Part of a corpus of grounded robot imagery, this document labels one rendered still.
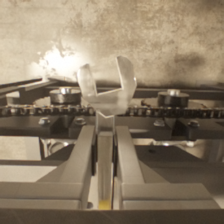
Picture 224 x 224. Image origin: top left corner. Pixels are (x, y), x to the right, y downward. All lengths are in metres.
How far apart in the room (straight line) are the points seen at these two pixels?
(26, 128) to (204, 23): 1.38
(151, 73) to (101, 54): 0.42
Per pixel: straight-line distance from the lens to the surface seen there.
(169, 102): 0.44
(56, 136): 0.43
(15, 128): 0.44
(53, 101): 0.43
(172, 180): 0.17
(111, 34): 1.31
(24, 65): 1.45
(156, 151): 0.34
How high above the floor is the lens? 1.29
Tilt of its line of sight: 74 degrees down
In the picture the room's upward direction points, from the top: 176 degrees clockwise
